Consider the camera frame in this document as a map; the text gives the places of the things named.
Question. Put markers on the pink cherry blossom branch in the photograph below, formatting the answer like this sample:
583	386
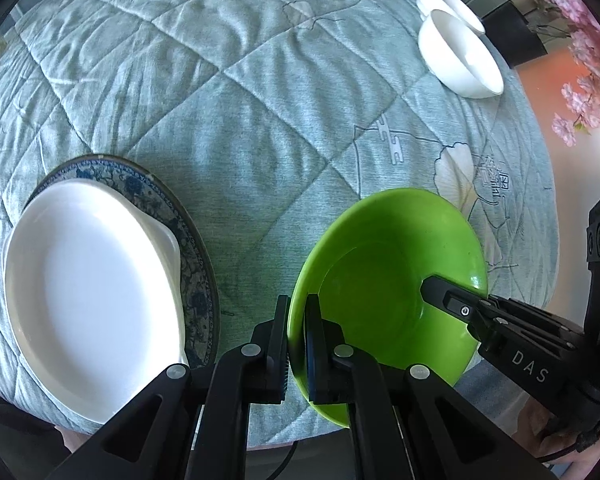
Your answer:
583	98

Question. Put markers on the person's right hand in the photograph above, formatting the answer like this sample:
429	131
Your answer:
531	421

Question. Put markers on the green plastic bowl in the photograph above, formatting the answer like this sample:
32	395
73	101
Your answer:
367	269

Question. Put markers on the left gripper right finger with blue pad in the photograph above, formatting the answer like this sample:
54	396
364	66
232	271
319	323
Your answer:
339	373

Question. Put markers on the white oval dish with handles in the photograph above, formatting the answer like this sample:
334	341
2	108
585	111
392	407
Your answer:
92	289

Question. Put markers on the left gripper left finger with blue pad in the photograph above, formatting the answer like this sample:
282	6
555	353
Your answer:
253	373

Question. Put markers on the black flower pot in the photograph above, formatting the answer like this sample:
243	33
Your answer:
508	30

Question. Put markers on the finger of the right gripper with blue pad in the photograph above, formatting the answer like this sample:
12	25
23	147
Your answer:
464	304

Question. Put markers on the light blue quilted tablecloth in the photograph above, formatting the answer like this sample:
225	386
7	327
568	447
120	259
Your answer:
267	119

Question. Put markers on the white ceramic bowl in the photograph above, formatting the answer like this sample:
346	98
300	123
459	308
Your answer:
454	7
458	57

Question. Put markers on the white ceramic bowl front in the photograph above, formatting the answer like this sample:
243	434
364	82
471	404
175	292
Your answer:
458	57

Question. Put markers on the blue white patterned plate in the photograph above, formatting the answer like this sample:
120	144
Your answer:
151	196

